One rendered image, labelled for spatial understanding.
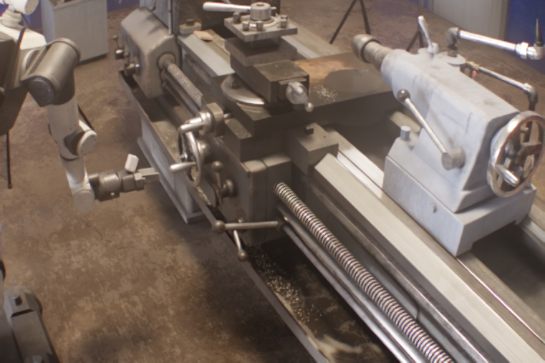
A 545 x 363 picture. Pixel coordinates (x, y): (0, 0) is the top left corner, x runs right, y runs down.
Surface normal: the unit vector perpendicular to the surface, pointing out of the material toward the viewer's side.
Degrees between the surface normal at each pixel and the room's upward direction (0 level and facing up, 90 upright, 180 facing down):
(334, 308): 0
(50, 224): 0
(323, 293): 0
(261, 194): 90
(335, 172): 36
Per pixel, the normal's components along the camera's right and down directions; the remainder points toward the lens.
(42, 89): -0.19, 0.74
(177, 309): 0.01, -0.85
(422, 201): -0.89, 0.22
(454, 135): -0.86, 0.01
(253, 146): 0.45, 0.47
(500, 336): -0.51, -0.56
